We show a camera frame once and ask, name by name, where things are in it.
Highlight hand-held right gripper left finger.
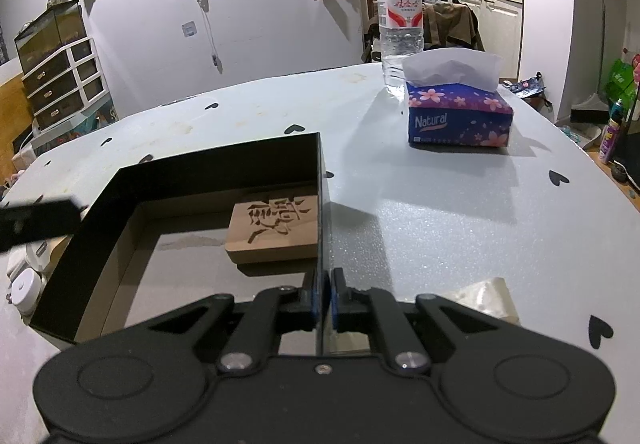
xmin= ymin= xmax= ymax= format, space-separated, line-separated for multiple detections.
xmin=149 ymin=268 xmax=325 ymax=373

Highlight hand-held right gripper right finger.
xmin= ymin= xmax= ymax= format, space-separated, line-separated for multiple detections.
xmin=329 ymin=268 xmax=503 ymax=372

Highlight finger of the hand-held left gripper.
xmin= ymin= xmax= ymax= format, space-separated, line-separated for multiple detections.
xmin=0 ymin=196 xmax=85 ymax=253

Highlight black cardboard box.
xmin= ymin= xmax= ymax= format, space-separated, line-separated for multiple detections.
xmin=27 ymin=131 xmax=333 ymax=356

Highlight white round device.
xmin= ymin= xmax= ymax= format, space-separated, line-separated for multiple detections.
xmin=7 ymin=269 xmax=46 ymax=317

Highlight carved wooden block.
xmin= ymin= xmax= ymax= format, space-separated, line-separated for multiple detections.
xmin=224 ymin=196 xmax=320 ymax=266

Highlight white cabinet with dark drawers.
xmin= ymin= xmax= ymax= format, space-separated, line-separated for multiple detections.
xmin=21 ymin=36 xmax=112 ymax=132

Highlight cream translucent plastic strip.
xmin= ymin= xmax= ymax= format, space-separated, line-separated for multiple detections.
xmin=442 ymin=276 xmax=521 ymax=325

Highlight glass fish tank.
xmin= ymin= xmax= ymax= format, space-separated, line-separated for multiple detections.
xmin=13 ymin=0 xmax=87 ymax=74

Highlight blue floral tissue pack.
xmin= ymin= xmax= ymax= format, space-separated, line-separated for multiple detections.
xmin=402 ymin=49 xmax=515 ymax=149

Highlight dark patterned bag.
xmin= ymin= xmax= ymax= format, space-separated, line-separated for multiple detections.
xmin=500 ymin=74 xmax=551 ymax=100

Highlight clear plastic water bottle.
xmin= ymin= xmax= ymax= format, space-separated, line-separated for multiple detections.
xmin=376 ymin=0 xmax=425 ymax=95

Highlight brown jacket on chair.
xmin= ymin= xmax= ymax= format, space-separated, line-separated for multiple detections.
xmin=424 ymin=1 xmax=486 ymax=52

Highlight black dustpan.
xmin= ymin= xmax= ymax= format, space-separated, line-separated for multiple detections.
xmin=570 ymin=94 xmax=608 ymax=125

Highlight purple spray can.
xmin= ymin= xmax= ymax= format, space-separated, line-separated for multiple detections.
xmin=598 ymin=116 xmax=623 ymax=165

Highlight green plastic bag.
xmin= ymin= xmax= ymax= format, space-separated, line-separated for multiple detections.
xmin=605 ymin=59 xmax=636 ymax=97

